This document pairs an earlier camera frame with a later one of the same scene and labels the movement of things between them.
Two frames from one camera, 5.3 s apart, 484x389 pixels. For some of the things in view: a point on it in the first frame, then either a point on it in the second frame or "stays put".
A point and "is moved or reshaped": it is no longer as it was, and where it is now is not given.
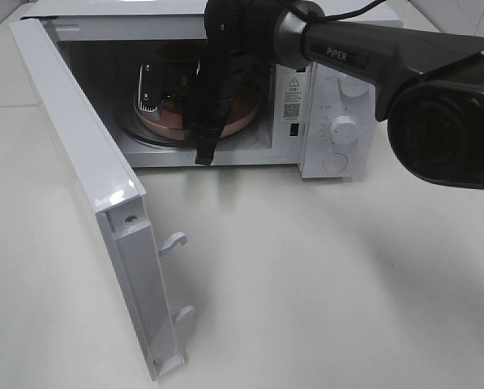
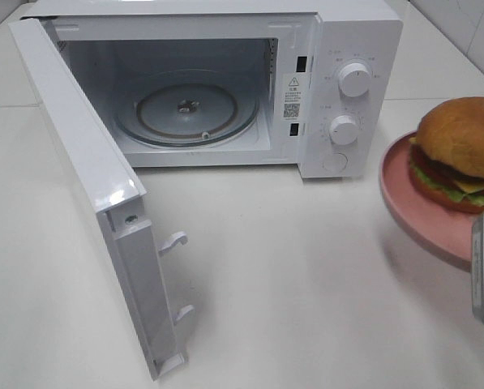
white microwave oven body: (138, 60) stays put
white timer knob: (344, 130) stays put
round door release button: (335, 162) stays put
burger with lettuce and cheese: (179, 60) is moved or reshaped
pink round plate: (170, 117) to (445, 232)
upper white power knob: (355, 87) stays put
